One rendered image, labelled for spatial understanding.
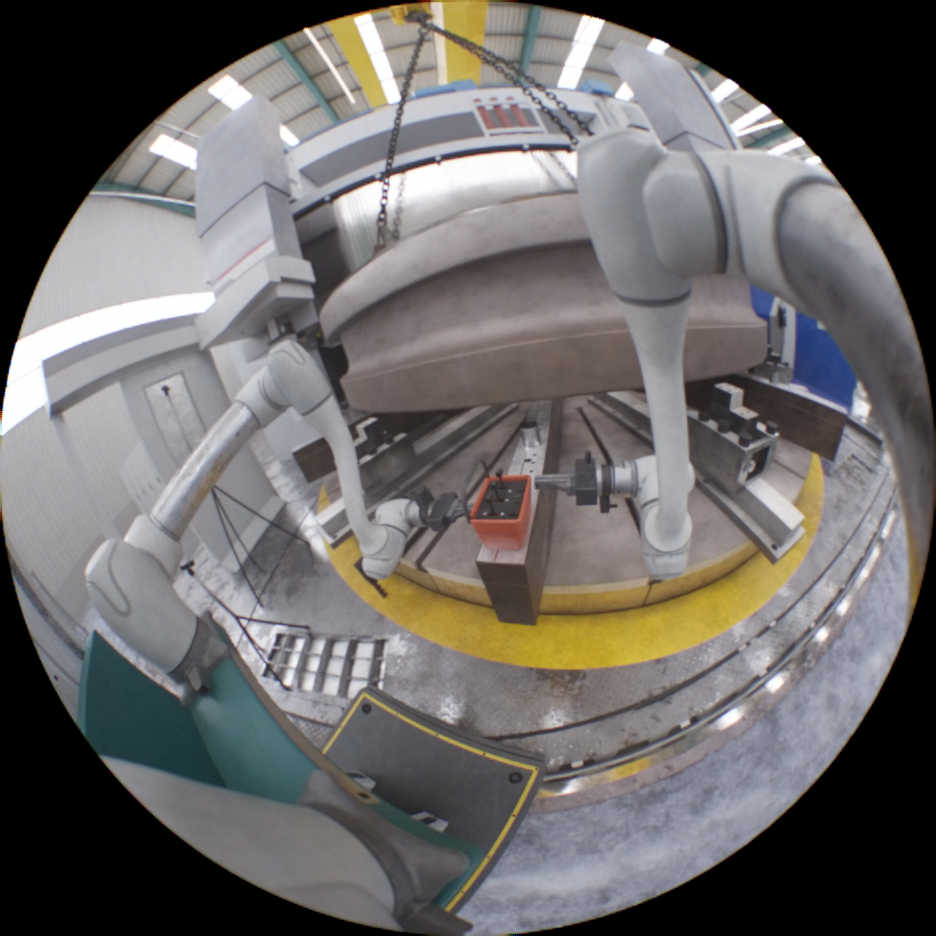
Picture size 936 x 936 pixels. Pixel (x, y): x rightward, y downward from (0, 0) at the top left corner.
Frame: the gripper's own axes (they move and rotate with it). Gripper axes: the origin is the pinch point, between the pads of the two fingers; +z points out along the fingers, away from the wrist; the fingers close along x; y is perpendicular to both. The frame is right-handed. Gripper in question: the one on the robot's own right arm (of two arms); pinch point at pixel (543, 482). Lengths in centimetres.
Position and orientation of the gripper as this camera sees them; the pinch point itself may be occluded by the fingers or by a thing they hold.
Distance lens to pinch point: 69.4
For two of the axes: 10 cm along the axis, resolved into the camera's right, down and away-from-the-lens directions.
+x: -3.1, 5.5, -7.8
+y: -2.6, -8.3, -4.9
